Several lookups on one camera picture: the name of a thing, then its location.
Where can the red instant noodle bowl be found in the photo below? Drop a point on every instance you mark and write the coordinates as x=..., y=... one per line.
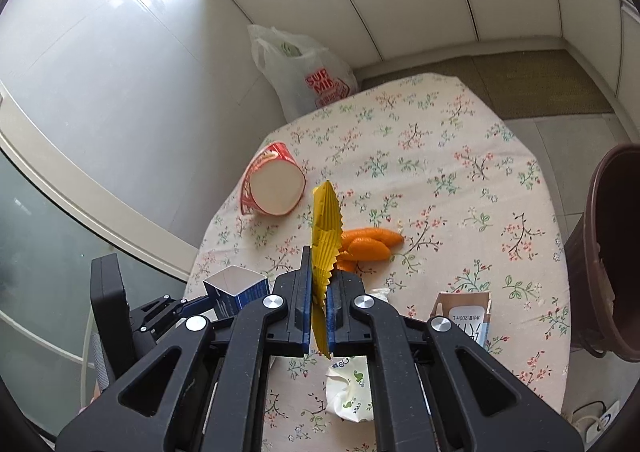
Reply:
x=273, y=183

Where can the brown floor mat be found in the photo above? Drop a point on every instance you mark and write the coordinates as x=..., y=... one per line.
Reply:
x=519, y=84

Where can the crumpled white tissue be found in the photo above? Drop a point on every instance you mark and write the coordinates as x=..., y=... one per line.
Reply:
x=380, y=293

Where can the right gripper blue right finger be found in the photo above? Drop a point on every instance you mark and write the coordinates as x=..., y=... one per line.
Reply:
x=432, y=387

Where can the orange peel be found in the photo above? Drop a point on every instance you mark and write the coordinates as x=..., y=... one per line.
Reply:
x=367, y=245

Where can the white paper cup green leaves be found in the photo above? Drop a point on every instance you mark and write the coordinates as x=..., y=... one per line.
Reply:
x=348, y=390

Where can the floral tablecloth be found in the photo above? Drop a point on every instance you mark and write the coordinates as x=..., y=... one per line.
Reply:
x=426, y=157

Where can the white plastic shopping bag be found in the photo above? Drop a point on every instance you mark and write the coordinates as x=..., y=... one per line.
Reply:
x=304, y=74

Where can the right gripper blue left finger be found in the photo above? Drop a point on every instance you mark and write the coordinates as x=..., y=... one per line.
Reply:
x=203, y=387

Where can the white power strip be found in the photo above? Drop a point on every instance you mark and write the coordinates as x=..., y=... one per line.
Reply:
x=593, y=419

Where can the yellow snack wrapper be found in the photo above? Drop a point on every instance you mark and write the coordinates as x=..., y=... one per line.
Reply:
x=326, y=241

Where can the blue milk carton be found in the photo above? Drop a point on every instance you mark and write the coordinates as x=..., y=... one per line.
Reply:
x=469, y=311

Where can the brown trash bin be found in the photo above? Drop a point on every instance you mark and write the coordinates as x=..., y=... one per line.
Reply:
x=602, y=257

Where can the dark blue carton box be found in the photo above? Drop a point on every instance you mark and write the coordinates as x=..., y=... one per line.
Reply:
x=232, y=288

